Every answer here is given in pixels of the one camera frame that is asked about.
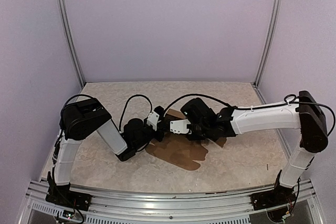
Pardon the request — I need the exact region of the brown cardboard box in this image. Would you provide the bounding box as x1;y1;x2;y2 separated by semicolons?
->
145;108;228;172

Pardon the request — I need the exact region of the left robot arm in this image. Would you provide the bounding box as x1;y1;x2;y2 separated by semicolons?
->
48;95;164;206

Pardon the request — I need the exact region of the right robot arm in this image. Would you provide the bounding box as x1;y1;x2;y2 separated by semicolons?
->
181;90;328;205

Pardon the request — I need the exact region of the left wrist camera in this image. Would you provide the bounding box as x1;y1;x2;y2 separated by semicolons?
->
146;106;164;131

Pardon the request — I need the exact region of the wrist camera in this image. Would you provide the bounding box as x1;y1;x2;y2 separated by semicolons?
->
170;119;191;134
146;106;164;131

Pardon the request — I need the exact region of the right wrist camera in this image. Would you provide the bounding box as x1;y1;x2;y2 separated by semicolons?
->
170;119;191;134

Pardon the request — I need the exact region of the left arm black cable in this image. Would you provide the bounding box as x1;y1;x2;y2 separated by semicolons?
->
59;94;154;141

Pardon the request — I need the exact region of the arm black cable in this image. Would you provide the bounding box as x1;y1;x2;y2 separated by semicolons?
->
59;94;154;141
161;92;336;130

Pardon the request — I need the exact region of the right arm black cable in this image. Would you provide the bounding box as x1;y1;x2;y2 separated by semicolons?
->
161;92;336;130

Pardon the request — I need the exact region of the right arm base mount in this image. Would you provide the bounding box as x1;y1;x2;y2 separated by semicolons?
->
250;188;296;210

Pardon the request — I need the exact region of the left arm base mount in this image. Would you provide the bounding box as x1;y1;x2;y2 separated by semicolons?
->
45;191;92;211

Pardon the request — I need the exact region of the front aluminium rail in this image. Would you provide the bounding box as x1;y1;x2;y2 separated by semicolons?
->
14;180;327;223

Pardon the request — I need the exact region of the right aluminium frame post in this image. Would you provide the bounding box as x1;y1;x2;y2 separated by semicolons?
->
253;0;281;89

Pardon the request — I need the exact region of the aluminium frame post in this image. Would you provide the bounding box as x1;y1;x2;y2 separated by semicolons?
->
253;0;281;89
57;0;86;89

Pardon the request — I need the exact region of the left aluminium frame post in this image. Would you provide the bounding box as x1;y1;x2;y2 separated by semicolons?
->
57;0;86;89

